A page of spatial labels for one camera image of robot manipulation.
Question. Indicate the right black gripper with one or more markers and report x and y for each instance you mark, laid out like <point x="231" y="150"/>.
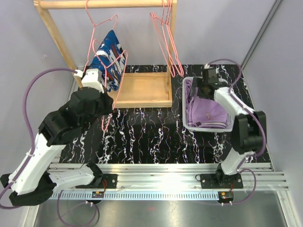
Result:
<point x="198" y="82"/>

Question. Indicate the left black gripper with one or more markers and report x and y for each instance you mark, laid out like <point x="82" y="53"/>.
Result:
<point x="108" y="101"/>

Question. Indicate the pink hanger with purple trousers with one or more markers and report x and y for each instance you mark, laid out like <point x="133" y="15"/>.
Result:
<point x="95" y="48"/>

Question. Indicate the purple trousers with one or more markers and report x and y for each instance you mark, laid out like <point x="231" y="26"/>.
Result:
<point x="203" y="111"/>

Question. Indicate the blue patterned trousers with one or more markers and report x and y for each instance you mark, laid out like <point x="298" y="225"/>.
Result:
<point x="110" y="61"/>

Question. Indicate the pink hanger with blue trousers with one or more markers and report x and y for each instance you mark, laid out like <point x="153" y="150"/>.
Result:
<point x="94" y="25"/>

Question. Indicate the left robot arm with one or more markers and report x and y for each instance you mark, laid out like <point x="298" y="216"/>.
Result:
<point x="31" y="183"/>

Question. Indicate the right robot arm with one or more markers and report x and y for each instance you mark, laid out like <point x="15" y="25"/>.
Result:
<point x="248" y="135"/>

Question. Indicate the wooden clothes rack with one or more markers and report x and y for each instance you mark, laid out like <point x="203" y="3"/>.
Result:
<point x="138" y="89"/>

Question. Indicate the white plastic basket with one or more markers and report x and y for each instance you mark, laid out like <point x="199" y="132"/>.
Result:
<point x="189" y="127"/>

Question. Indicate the black marble table mat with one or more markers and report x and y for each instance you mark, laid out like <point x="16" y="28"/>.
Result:
<point x="147" y="136"/>

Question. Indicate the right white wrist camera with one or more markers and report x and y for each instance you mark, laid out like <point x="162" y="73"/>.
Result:
<point x="207" y="66"/>

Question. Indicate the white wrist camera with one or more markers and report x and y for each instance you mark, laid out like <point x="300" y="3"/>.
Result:
<point x="207" y="66"/>
<point x="91" y="78"/>

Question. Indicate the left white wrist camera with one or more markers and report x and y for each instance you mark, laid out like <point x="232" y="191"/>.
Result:
<point x="91" y="78"/>

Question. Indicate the aluminium mounting rail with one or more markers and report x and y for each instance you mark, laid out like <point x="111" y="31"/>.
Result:
<point x="174" y="182"/>

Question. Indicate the pink empty wire hanger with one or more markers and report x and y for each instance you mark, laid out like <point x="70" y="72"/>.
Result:
<point x="157" y="24"/>

